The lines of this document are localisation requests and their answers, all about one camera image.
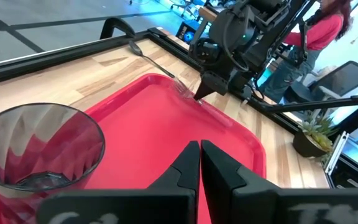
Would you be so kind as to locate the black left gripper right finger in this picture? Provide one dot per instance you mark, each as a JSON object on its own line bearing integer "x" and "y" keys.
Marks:
{"x": 219, "y": 174}

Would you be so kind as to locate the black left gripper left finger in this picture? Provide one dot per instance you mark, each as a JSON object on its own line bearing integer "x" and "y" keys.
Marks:
{"x": 185, "y": 174}

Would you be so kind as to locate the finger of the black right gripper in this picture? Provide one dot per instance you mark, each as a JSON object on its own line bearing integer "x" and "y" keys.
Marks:
{"x": 208, "y": 91}
{"x": 200, "y": 93}

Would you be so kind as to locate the red plastic tray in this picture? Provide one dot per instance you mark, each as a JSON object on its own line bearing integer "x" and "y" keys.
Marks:
{"x": 154, "y": 124}

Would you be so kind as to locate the metal fork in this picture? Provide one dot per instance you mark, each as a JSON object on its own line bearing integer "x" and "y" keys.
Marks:
{"x": 135, "y": 48}

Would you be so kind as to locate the blue textured glass cup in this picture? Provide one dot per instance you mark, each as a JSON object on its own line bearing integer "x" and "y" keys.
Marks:
{"x": 42, "y": 140}

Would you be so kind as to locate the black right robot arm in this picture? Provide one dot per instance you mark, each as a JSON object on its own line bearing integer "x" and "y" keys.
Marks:
{"x": 269, "y": 40}

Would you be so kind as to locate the computer with blue fan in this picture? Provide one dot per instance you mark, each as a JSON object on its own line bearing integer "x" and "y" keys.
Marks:
{"x": 186, "y": 35}

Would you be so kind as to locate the succulent in dark pot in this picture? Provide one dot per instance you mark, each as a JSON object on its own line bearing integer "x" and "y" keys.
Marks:
{"x": 306, "y": 146}

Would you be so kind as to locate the person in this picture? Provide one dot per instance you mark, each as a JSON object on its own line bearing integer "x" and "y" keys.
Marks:
{"x": 322, "y": 31}

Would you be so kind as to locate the black metal bar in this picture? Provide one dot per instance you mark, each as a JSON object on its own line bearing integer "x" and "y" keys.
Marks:
{"x": 322, "y": 104}

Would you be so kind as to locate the aluminium profile piece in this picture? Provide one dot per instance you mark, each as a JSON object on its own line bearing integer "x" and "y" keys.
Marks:
{"x": 334, "y": 155}

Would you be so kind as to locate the dark mesh office chair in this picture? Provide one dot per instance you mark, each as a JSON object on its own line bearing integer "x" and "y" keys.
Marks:
{"x": 346, "y": 77}

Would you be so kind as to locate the black equipment case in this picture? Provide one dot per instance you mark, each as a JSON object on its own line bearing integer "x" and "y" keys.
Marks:
{"x": 353, "y": 177}

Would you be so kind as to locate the black table edge frame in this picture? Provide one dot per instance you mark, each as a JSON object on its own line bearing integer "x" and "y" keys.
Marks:
{"x": 42, "y": 60}

